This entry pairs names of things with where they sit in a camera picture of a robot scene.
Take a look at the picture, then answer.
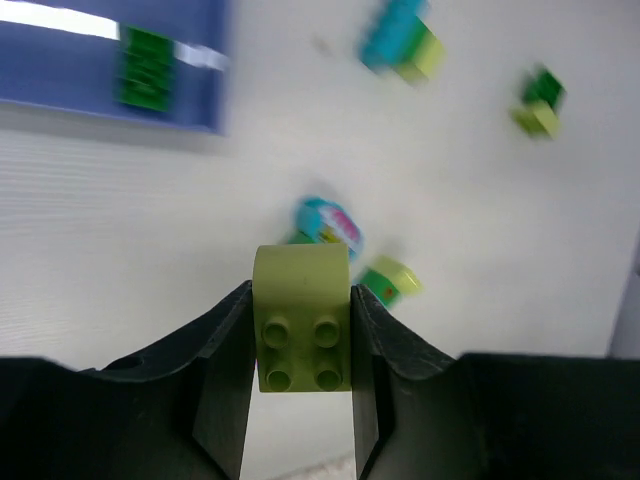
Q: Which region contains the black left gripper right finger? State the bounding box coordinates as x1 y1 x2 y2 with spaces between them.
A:
351 286 639 479

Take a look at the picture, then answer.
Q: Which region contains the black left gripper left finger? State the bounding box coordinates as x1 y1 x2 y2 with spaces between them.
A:
1 283 256 479

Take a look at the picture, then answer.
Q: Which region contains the green heart lego brick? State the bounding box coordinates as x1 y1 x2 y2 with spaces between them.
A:
357 268 402 309

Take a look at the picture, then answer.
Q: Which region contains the lime sloped lego brick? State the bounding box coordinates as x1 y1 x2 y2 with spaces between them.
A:
510 100 560 138
252 243 351 393

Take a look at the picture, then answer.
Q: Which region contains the cyan flower-face lego piece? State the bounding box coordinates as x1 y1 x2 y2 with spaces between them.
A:
294 197 364 261

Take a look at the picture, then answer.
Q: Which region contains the green four-stud lego brick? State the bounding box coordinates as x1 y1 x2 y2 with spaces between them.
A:
116 25 176 113

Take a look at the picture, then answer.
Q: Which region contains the dark green lego brick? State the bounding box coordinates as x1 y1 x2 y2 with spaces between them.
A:
521 65 566 112

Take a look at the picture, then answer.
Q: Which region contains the green lego brick with number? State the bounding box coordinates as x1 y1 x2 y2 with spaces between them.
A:
286 231 315 244

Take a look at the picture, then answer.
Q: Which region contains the lime lego brick on stack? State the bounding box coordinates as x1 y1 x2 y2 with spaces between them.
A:
395 34 445 84

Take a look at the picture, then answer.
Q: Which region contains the cyan long lego brick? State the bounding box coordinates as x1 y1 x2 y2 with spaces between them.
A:
359 0 430 72

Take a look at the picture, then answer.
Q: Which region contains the small green lego brick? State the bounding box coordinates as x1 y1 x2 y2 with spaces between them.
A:
402 18 435 61

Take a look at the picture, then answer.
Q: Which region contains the purple-blue plastic tray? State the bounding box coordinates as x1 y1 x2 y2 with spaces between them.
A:
1 1 232 134

